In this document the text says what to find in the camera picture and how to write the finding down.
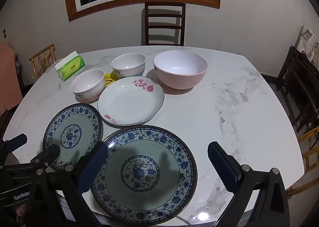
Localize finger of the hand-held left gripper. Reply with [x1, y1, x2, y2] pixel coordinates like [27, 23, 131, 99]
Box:
[30, 143, 61, 168]
[0, 134, 28, 154]

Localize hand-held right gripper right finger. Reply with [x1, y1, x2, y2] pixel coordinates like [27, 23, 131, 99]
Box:
[208, 142, 291, 227]

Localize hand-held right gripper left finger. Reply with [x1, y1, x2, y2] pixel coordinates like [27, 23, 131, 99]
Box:
[34, 142, 109, 227]

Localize small blue patterned plate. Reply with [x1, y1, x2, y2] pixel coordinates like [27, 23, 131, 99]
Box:
[42, 103, 103, 171]

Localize large blue patterned plate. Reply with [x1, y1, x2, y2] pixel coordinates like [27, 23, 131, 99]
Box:
[90, 125, 198, 219]

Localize white plate pink flowers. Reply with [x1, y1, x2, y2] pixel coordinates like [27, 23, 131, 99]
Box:
[97, 76, 165, 126]

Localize white ribbed bowl pink band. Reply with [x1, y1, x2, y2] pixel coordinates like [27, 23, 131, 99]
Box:
[70, 69, 105, 103]

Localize white ribbed bowl blue band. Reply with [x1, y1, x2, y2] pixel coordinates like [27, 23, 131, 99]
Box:
[111, 53, 146, 80]

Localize large pink bowl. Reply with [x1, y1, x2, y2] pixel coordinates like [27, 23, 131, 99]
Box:
[153, 50, 208, 90]

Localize pink cloth-covered furniture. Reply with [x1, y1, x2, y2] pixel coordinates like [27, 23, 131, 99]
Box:
[0, 44, 24, 115]

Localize light wooden chair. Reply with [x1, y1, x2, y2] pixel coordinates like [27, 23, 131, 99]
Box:
[287, 127, 319, 196]

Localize light bamboo chair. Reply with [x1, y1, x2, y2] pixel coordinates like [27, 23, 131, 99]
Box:
[29, 43, 56, 80]

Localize round yellow warning sticker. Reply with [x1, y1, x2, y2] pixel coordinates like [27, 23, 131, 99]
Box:
[104, 73, 118, 88]

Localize green tissue box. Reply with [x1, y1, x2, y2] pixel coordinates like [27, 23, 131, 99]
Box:
[54, 51, 86, 80]

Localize dark wooden stacked chairs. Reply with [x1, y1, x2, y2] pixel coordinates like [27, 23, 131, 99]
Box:
[275, 46, 319, 133]

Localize newspaper sheets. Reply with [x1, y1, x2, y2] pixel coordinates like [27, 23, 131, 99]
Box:
[295, 26, 319, 62]

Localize dark wooden slatted chair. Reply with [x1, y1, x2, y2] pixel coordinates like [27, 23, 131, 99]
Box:
[144, 2, 186, 46]

